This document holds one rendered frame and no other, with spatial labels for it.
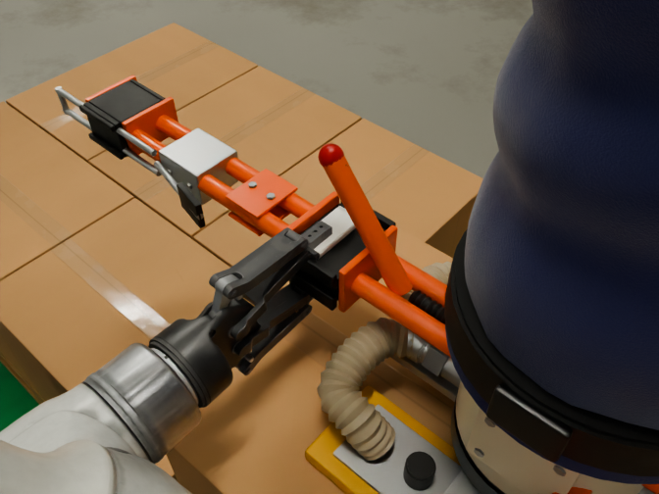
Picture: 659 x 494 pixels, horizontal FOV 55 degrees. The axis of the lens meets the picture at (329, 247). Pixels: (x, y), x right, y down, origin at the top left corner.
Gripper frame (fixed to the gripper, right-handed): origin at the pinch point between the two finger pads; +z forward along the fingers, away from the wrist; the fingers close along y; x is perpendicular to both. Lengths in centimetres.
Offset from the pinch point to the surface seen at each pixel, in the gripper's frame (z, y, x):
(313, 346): -3.9, 12.8, 0.8
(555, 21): -7.6, -34.2, 19.9
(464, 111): 170, 110, -77
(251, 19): 167, 109, -202
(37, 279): -10, 53, -73
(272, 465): -16.9, 12.6, 7.2
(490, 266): -8.2, -19.3, 20.2
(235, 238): 25, 53, -51
